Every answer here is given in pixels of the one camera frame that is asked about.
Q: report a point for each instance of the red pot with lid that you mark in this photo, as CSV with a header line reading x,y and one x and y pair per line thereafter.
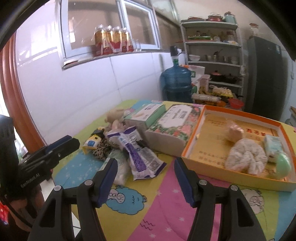
x,y
215,18

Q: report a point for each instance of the blue water jug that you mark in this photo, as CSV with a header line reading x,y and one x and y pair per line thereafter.
x,y
175,83

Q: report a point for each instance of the wrapped noodle packs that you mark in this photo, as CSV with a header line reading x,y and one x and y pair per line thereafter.
x,y
205,98

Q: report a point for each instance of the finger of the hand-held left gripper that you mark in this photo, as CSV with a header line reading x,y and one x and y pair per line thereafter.
x,y
62,151
60,142

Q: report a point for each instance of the aluminium sliding window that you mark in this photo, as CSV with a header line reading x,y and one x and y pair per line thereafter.
x,y
92,18

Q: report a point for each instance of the person's left hand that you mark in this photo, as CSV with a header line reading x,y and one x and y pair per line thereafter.
x,y
20,210

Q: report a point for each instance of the red tray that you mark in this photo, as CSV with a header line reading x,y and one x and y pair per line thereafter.
x,y
196,18

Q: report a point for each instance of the green white carton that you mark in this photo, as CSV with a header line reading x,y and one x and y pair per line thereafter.
x,y
145,114

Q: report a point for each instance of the bun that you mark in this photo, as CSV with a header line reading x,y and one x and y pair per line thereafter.
x,y
234,131

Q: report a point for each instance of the beige plush bear pink bow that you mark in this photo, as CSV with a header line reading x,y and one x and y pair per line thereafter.
x,y
118,125

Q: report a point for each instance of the yellow noodle bag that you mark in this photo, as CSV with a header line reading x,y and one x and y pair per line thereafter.
x,y
222,92

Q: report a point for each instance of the white plastic bag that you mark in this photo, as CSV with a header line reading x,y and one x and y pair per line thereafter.
x,y
198,76

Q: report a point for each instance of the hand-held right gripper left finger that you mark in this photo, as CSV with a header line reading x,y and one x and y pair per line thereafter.
x,y
107,183

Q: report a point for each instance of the floral tissue box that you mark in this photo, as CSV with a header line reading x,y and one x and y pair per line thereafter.
x,y
173,125

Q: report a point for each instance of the white floral fabric scrunchie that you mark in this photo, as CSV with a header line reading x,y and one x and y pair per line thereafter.
x,y
245,155

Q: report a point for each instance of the white soft pack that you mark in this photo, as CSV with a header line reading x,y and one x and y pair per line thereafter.
x,y
121,170

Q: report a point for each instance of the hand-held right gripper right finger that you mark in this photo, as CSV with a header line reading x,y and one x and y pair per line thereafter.
x,y
185,183

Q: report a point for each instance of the green tissue pack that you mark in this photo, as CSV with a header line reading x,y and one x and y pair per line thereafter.
x,y
272,146

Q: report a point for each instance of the green foam ball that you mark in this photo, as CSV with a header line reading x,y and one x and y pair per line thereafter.
x,y
281,166

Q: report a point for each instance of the black pot red lid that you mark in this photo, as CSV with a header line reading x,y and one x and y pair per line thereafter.
x,y
215,76

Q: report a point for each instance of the brown wooden door frame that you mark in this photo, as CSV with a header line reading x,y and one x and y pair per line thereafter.
x,y
13,92

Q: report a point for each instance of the yellow black soft toy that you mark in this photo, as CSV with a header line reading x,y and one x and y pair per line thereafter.
x,y
92,142

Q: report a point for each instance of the teal canister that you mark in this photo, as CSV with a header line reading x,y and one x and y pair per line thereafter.
x,y
230,18

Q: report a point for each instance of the red basin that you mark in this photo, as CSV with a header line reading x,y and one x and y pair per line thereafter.
x,y
235,103

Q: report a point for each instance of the dark grey fridge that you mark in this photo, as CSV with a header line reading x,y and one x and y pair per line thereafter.
x,y
266,78

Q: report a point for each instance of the orange drink bottle red label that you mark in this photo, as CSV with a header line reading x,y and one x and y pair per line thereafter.
x,y
118,39
110,40
128,39
100,41

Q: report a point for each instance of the white bowl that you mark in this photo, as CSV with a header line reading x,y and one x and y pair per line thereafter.
x,y
194,58

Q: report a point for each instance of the black wok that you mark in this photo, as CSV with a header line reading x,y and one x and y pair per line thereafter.
x,y
231,79

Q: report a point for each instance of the metal shelf rack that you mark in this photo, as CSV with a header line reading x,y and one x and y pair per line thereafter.
x,y
212,46

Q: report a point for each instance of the leopard print plush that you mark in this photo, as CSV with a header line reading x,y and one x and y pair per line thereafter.
x,y
101,148

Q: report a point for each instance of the glass jar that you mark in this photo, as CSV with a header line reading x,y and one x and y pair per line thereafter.
x,y
254,30

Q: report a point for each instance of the purple white packet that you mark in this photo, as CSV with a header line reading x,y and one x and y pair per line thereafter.
x,y
138,157

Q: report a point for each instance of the water pump dispenser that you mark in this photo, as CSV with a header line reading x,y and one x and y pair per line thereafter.
x,y
174,54

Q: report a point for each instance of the orange cardboard box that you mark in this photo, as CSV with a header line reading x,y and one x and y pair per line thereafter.
x,y
215,136

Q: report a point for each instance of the beige plush bear purple dress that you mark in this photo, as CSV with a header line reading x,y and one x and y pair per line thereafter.
x,y
115,114

